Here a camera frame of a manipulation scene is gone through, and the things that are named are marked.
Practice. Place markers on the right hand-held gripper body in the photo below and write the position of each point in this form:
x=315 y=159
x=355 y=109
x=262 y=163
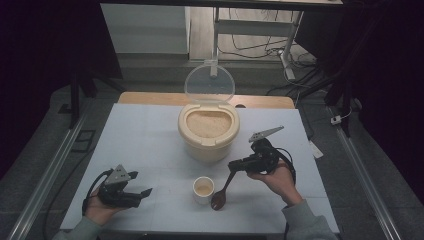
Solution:
x=263 y=160

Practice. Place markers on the cream rice container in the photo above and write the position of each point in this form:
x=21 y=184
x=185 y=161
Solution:
x=208 y=150

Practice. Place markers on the white table sheet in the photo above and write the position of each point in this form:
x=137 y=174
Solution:
x=150 y=140

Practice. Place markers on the metal floor rail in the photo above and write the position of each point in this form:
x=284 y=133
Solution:
x=43 y=180
x=366 y=180

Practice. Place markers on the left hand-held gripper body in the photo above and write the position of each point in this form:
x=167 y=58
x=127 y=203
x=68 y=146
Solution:
x=115 y=195

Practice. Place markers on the white paper tag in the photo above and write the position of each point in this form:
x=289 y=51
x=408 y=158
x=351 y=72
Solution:
x=316 y=150

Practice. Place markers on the person's right hand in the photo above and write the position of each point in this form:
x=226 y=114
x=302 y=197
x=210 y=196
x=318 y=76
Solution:
x=280 y=181

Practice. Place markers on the black floor frame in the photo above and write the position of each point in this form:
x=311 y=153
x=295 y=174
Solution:
x=83 y=150

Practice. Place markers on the brown wooden spoon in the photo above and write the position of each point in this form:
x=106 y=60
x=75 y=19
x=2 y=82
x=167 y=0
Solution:
x=218 y=200

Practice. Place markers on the wooden table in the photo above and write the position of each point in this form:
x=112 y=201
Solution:
x=150 y=99

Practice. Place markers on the person's left hand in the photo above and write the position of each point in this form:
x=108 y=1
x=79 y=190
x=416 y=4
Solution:
x=96 y=211

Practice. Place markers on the small white power adapter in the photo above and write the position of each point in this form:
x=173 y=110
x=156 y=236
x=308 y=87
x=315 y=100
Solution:
x=336 y=119

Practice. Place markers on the rice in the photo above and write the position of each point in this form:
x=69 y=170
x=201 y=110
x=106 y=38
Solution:
x=208 y=124

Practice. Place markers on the grey metal desk frame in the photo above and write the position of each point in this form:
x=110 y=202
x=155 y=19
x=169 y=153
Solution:
x=253 y=28

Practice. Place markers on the black stand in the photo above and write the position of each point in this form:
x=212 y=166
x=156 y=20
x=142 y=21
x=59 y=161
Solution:
x=343 y=100
x=75 y=100

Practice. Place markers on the white cup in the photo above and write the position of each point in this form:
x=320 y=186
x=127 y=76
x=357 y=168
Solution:
x=200 y=198

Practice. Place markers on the clear round container lid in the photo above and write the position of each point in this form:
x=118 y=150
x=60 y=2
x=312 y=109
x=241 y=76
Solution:
x=210 y=83

